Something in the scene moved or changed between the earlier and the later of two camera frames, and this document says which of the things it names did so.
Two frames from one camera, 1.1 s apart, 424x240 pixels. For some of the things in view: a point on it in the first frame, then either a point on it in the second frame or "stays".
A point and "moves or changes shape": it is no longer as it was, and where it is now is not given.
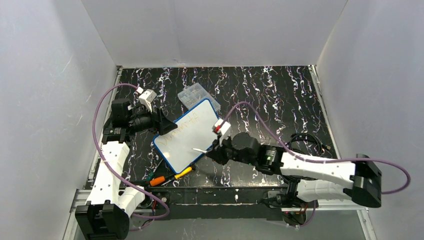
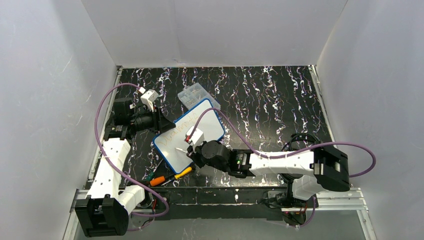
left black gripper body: x=157 y=120 stays
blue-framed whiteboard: x=194 y=130 stays
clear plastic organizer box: x=195 y=93 stays
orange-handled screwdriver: x=159 y=180 stays
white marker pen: x=200 y=150 moves or changes shape
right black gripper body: x=221 y=148 to x=197 y=154
